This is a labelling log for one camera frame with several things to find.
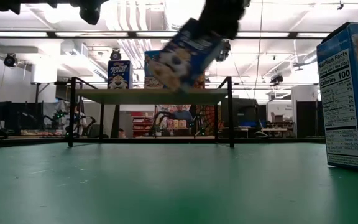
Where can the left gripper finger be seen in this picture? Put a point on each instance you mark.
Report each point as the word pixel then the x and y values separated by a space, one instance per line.
pixel 90 12

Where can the Frosted Flakes cereal box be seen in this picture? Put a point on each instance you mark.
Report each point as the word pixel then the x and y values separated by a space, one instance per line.
pixel 185 56
pixel 120 74

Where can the Rice Krispies cereal box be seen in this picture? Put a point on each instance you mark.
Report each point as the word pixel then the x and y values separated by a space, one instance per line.
pixel 150 57
pixel 340 109

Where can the wooden shelf with black legs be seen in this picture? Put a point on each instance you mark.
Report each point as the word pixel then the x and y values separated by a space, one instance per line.
pixel 151 96

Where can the small background cereal box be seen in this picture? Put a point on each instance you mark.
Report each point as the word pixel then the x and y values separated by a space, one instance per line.
pixel 169 124
pixel 183 124
pixel 176 124

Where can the black background cabinet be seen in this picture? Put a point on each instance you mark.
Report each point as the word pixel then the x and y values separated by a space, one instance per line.
pixel 244 109

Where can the orange patterned cloth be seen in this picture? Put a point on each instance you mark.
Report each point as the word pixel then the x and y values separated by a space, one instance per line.
pixel 208 119

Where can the person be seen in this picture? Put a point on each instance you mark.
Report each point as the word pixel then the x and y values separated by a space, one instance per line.
pixel 182 115

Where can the cardboard box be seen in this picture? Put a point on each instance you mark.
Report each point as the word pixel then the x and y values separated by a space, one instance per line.
pixel 278 117

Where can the black partition screen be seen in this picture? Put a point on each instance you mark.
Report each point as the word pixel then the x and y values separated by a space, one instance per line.
pixel 17 112

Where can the small ceiling fixture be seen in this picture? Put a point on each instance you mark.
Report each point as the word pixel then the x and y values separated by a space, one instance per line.
pixel 340 5

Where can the white partition panel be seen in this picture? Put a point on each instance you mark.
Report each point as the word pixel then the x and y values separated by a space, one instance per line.
pixel 294 109

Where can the red storage shelves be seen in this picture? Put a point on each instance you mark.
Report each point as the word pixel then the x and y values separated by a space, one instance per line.
pixel 141 124

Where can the background work table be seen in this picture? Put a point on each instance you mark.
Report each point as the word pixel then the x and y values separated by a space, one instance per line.
pixel 273 129

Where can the green table mat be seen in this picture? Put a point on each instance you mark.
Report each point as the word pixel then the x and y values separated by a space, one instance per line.
pixel 166 193

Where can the black overhead camera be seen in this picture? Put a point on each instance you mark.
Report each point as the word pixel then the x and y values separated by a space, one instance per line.
pixel 277 79
pixel 115 55
pixel 10 60
pixel 225 51

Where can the black metal rig frame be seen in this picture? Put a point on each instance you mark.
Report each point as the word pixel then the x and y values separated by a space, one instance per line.
pixel 166 140

